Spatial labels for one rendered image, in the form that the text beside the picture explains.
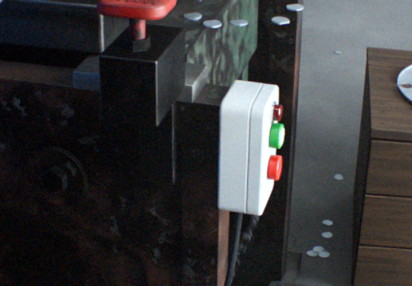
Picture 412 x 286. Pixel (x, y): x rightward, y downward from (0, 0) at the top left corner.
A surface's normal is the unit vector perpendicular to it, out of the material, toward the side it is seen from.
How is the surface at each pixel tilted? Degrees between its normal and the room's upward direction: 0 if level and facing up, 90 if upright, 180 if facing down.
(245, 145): 90
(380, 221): 90
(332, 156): 0
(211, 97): 0
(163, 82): 90
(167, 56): 90
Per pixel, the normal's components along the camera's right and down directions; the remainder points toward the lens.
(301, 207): 0.01, -0.88
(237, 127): -0.27, 0.45
